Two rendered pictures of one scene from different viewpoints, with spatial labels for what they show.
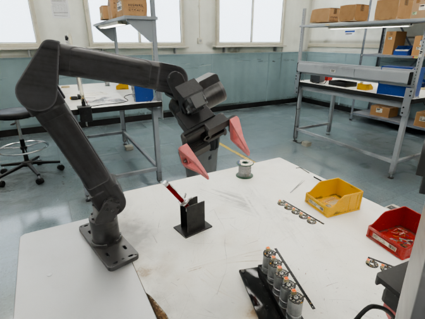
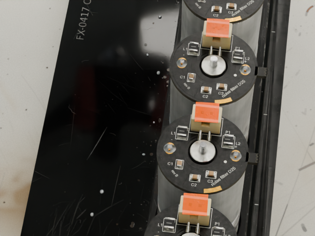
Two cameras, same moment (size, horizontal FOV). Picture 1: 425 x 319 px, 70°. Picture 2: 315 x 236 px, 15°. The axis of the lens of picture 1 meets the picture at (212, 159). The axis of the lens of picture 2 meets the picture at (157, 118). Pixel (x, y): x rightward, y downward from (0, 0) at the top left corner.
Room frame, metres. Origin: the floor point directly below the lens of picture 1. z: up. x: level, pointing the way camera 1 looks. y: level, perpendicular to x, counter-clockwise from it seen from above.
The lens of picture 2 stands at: (0.25, -0.17, 1.10)
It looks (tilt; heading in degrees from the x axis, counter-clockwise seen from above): 59 degrees down; 20
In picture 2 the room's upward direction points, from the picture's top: straight up
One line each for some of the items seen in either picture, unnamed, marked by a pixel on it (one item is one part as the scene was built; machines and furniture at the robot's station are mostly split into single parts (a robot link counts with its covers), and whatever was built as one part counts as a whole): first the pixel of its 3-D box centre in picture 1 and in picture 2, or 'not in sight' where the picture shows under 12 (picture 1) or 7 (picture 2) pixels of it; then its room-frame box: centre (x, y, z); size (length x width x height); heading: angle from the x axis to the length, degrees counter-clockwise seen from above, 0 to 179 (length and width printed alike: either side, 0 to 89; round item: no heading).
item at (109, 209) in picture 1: (105, 202); not in sight; (0.60, 0.24, 0.85); 0.09 x 0.06 x 0.06; 24
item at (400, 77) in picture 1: (344, 73); not in sight; (3.11, -1.32, 0.90); 1.30 x 0.06 x 0.12; 29
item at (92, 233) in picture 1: (105, 228); not in sight; (0.60, 0.25, 0.79); 0.20 x 0.07 x 0.08; 40
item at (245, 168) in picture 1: (245, 168); not in sight; (0.98, -0.11, 0.78); 0.06 x 0.06 x 0.05
